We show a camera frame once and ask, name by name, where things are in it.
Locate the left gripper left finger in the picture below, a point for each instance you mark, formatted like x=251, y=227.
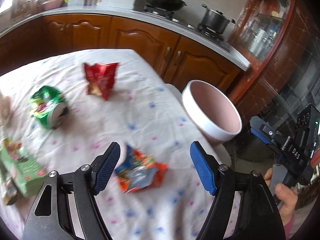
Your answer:
x=103, y=167

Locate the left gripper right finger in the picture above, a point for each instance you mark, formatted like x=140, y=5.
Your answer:
x=206, y=167

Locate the orange blue snack bag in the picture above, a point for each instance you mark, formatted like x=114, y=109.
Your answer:
x=139, y=171

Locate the green drink carton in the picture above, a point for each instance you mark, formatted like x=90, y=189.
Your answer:
x=25, y=171

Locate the crushed green soda can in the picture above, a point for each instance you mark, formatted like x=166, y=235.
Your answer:
x=49, y=107

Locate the red snack bag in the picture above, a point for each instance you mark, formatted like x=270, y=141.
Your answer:
x=100, y=78

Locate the pink white trash bin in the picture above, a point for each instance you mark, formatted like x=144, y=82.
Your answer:
x=211, y=111

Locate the person right hand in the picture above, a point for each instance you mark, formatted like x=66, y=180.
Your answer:
x=289, y=199

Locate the floral white tablecloth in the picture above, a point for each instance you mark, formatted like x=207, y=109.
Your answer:
x=142, y=112

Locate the lower wooden cabinets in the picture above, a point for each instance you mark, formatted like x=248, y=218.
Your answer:
x=177, y=54

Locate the gas stove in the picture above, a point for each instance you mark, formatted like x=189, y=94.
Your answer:
x=181, y=19

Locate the glass display cabinet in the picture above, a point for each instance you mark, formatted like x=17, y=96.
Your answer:
x=258, y=26

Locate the steel stock pot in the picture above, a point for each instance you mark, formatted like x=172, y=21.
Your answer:
x=215, y=20

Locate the pink basin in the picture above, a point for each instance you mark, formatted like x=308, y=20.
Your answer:
x=51, y=4

